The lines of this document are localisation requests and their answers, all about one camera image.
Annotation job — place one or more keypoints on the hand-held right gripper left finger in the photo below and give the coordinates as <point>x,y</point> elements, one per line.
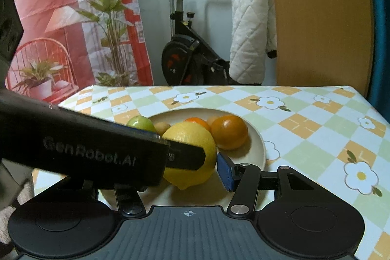
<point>129,202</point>

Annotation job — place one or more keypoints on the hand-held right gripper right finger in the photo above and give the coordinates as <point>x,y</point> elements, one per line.
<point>225,171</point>

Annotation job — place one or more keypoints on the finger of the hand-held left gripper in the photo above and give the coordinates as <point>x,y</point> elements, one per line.
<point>149,133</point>
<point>186,156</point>

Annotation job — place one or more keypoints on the green apple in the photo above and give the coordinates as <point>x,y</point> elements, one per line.
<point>141,123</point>

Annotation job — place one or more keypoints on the small brown kiwi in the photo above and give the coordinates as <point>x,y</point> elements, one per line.
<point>212,120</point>
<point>161,127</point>

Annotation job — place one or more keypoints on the yellow lemon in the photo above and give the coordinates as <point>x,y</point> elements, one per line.
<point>189,138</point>

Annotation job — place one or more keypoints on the dark orange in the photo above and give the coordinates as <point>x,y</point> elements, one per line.
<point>228,132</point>

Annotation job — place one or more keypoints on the beige round plate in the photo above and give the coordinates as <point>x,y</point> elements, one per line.
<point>256,144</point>

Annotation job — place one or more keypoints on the person's left forearm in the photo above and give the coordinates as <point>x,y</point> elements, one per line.
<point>23,191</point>

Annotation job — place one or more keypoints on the black exercise bike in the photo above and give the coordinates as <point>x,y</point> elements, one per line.
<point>182,59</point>

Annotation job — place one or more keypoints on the floral checked tablecloth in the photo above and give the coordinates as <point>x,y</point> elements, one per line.
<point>304,141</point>

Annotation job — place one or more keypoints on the thin metal pole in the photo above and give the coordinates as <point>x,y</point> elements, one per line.
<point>171,10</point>

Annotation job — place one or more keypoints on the white quilted jacket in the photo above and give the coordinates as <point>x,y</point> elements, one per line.
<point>249,34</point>

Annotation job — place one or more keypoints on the round wooden board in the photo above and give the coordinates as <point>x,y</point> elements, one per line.
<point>320,19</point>

